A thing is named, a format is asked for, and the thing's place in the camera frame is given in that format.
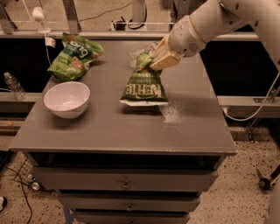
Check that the grey drawer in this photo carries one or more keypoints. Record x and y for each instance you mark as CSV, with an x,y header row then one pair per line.
x,y
125,180
130,218
130,202

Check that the top grey drawer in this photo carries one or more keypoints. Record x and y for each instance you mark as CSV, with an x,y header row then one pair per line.
x,y
125,180

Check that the white bowl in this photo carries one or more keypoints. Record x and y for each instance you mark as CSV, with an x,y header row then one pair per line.
x,y
68,99

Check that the clear plastic water bottle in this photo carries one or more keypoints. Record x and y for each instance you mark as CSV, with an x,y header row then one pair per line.
x,y
144,49

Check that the middle grey drawer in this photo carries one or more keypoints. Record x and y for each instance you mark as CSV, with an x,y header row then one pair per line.
x,y
130,202

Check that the grey drawer cabinet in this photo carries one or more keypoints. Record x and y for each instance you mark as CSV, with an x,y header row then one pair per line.
x,y
189,133

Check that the black caster wheel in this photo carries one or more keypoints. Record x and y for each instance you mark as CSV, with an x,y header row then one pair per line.
x,y
264,183

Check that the green snack bag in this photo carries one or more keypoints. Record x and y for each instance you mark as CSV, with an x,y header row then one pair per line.
x,y
74,60

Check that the water bottle on side shelf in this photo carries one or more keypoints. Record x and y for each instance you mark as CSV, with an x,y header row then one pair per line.
x,y
14,86

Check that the white webcam on stand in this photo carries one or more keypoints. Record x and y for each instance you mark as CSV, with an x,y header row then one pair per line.
x,y
38,16

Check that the bottom grey drawer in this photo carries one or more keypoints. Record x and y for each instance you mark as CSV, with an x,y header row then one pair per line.
x,y
130,218

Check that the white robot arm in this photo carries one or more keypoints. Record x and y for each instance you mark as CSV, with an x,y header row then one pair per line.
x,y
213,18

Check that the green Kettle jalapeno chip bag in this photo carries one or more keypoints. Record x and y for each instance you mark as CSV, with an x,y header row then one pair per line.
x,y
144,87

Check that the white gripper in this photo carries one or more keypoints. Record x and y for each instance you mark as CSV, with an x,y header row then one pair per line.
x,y
183,40

